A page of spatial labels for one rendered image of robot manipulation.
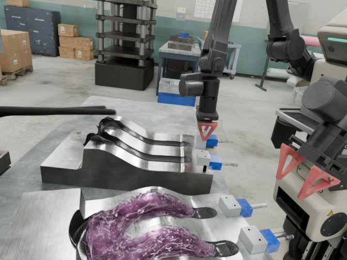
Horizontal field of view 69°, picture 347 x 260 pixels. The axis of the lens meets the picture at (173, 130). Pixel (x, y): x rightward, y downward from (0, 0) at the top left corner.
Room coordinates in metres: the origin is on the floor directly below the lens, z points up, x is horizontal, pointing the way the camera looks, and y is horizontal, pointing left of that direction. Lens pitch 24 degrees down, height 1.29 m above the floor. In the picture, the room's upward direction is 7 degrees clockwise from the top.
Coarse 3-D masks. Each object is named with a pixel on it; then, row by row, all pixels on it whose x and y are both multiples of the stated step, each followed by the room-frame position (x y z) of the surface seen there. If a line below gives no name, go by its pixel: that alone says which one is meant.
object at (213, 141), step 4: (196, 132) 0.80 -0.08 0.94; (204, 132) 0.80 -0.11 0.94; (196, 136) 0.77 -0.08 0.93; (200, 136) 0.77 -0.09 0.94; (204, 136) 0.78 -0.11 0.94; (212, 136) 0.80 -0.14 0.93; (216, 136) 0.81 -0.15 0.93; (196, 140) 0.77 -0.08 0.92; (200, 140) 0.77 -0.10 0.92; (208, 140) 0.78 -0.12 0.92; (212, 140) 0.78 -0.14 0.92; (216, 140) 0.78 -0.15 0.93; (220, 140) 0.80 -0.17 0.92; (224, 140) 0.80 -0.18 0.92; (228, 140) 0.80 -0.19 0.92; (232, 140) 0.80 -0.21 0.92; (196, 144) 0.77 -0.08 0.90; (200, 144) 0.77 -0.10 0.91; (204, 144) 0.78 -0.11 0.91; (208, 144) 0.78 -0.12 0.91; (212, 144) 0.78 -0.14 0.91; (216, 144) 0.78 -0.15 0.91; (196, 148) 0.77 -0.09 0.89; (200, 148) 0.77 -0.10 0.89; (204, 148) 0.78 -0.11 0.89
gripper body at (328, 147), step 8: (320, 128) 0.47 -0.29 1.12; (328, 128) 0.46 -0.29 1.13; (336, 128) 0.45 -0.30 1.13; (312, 136) 0.47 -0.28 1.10; (320, 136) 0.46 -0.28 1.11; (328, 136) 0.45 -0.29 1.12; (336, 136) 0.45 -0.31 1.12; (344, 136) 0.45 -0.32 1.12; (304, 144) 0.47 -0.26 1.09; (312, 144) 0.46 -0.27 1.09; (320, 144) 0.45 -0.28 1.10; (328, 144) 0.44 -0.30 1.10; (336, 144) 0.44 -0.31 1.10; (320, 152) 0.43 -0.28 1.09; (328, 152) 0.44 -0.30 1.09; (336, 152) 0.45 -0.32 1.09; (328, 160) 0.41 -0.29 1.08; (336, 168) 0.43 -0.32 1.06; (344, 168) 0.42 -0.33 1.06
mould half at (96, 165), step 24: (120, 120) 0.84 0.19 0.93; (72, 144) 0.75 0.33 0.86; (96, 144) 0.63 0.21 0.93; (144, 144) 0.76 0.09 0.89; (192, 144) 0.80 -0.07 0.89; (48, 168) 0.61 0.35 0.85; (72, 168) 0.61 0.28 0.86; (96, 168) 0.61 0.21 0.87; (120, 168) 0.61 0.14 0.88; (144, 168) 0.62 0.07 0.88; (168, 168) 0.63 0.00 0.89; (192, 168) 0.64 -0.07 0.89; (192, 192) 0.62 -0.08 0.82
